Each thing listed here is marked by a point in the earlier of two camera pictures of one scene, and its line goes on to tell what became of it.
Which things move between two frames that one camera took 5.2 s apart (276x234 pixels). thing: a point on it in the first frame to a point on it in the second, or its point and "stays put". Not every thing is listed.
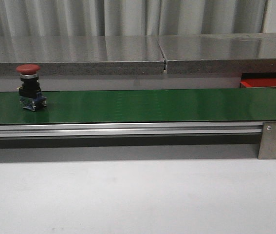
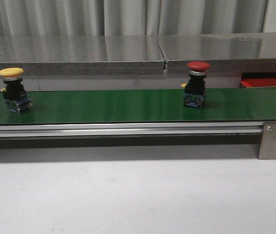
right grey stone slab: (251, 52) stays put
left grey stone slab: (73, 55) stays put
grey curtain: (114, 18) stays put
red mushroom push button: (31, 97) to (194, 90)
